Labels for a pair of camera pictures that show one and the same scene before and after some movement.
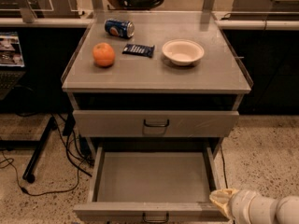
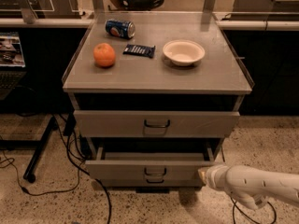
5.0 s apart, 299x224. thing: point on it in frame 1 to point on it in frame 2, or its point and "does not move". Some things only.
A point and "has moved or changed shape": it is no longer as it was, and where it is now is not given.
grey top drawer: (152, 123) does not move
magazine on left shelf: (10, 51) does not move
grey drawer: (151, 184) has moved or changed shape
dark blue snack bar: (147, 50) does not move
